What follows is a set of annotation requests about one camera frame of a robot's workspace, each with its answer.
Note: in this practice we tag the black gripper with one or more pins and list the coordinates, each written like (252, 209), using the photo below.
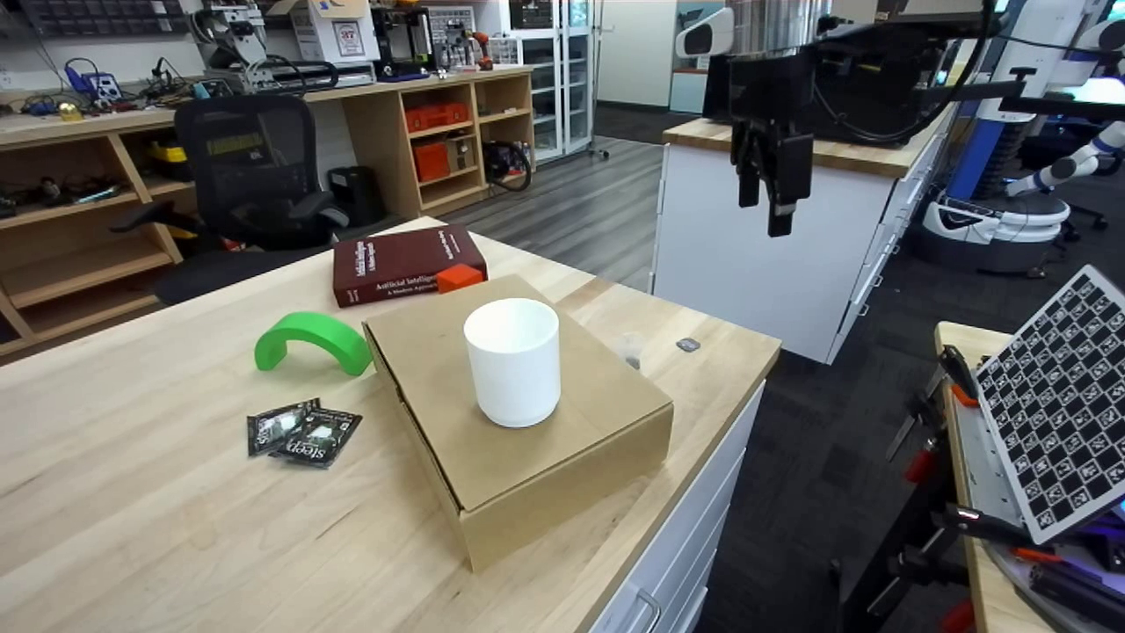
(773, 101)

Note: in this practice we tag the white counter with wood top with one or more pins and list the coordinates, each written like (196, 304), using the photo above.
(751, 248)

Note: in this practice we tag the black equipment box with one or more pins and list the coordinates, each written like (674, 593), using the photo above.
(873, 90)

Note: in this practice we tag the white mobile robot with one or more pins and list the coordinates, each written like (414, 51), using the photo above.
(1008, 216)

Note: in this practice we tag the white glass door cabinet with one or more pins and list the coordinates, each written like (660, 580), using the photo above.
(548, 72)

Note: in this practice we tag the black bag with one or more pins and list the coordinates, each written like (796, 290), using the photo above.
(506, 167)

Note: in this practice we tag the white ceramic mug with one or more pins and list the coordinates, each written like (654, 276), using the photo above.
(511, 364)

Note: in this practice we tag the orange block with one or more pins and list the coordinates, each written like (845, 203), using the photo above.
(459, 281)

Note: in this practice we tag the orange storage bin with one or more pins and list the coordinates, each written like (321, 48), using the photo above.
(436, 116)
(443, 161)

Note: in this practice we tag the flat brown cardboard box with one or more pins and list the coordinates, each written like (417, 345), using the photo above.
(548, 470)

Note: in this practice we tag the black stand with red clamps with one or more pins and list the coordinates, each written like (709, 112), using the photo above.
(925, 514)

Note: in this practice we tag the checkered calibration board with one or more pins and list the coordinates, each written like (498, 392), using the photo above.
(1057, 407)

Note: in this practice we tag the white workbench cabinet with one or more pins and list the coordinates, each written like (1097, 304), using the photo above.
(687, 549)

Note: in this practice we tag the maroon hardcover book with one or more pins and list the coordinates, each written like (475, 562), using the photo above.
(397, 263)

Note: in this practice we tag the black 3D printer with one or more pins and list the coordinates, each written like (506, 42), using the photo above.
(405, 42)

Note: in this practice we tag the green curved plastic piece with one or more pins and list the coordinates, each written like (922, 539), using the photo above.
(312, 335)

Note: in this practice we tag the black tea packet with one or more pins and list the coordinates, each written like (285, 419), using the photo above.
(279, 427)
(318, 438)

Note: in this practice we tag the black office chair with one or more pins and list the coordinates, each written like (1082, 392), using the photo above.
(252, 178)

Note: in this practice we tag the wooden shelf desk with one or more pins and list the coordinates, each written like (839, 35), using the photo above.
(70, 251)

